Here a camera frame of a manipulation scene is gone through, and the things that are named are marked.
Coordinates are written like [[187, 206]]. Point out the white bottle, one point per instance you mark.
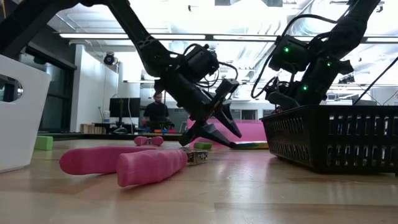
[[106, 116]]

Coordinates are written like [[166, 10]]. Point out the person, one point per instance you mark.
[[156, 113]]

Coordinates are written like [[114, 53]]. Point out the green eraser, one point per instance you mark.
[[202, 145], [43, 143]]

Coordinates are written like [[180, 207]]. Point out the wooden block stack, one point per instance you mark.
[[90, 128]]

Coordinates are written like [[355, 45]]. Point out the black mesh basket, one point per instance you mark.
[[326, 140]]

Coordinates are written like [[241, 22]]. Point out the black ceiling spotlight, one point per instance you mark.
[[109, 58]]

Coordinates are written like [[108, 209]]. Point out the black aluminium table frame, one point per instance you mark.
[[124, 136]]

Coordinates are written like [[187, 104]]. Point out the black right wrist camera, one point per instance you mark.
[[281, 99]]

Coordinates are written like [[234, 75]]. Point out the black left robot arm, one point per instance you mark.
[[146, 46]]

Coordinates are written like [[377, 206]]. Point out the pink translucent bin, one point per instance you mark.
[[253, 130]]

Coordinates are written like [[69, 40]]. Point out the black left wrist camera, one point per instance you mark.
[[228, 87]]

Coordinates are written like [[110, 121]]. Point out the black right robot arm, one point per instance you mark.
[[342, 31]]

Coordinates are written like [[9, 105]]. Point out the yellow green crayon box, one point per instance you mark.
[[252, 145]]

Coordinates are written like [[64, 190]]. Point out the long ceiling strip light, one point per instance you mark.
[[93, 35]]

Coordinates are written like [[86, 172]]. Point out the black computer monitor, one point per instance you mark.
[[124, 107]]

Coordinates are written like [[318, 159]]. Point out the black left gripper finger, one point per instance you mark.
[[228, 119], [208, 130]]

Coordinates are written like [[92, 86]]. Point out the white plastic tray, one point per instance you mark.
[[21, 130]]

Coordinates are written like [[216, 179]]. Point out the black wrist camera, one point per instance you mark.
[[228, 87], [281, 99]]

